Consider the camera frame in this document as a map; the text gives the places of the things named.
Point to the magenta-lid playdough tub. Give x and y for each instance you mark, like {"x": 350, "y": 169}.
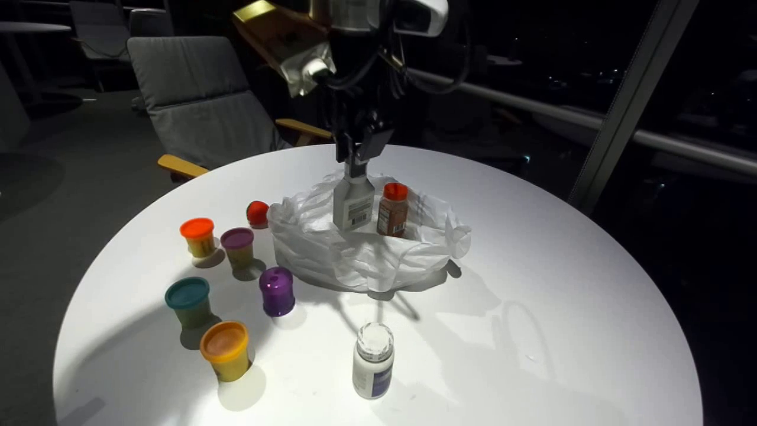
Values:
{"x": 237, "y": 247}

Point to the white round pill bottle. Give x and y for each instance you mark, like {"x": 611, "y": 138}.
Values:
{"x": 373, "y": 362}

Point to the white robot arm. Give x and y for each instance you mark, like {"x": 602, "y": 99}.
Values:
{"x": 363, "y": 40}

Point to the purple playdough tub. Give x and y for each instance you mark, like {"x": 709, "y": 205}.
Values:
{"x": 278, "y": 293}

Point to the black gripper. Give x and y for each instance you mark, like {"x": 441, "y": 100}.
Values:
{"x": 365, "y": 119}

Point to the red toy strawberry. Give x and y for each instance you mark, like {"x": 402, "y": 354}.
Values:
{"x": 257, "y": 215}

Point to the grey window frame post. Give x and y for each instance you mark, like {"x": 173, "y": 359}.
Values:
{"x": 641, "y": 78}

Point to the orange-capped spice bottle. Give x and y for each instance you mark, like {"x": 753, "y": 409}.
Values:
{"x": 394, "y": 210}

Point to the grey armchair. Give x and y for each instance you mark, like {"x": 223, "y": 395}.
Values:
{"x": 201, "y": 105}

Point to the orange-lid playdough tub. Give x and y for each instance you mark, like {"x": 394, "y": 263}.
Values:
{"x": 199, "y": 235}

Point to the yellow playdough tub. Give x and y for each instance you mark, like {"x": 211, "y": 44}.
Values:
{"x": 225, "y": 349}

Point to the white rectangular glue bottle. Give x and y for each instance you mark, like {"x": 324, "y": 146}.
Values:
{"x": 354, "y": 199}

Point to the white plastic bag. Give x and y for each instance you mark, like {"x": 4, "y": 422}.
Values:
{"x": 365, "y": 262}

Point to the grey metal railing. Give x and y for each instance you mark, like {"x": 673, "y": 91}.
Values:
{"x": 697, "y": 150}

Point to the teal-lid playdough tub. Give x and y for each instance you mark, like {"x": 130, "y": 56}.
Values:
{"x": 191, "y": 301}

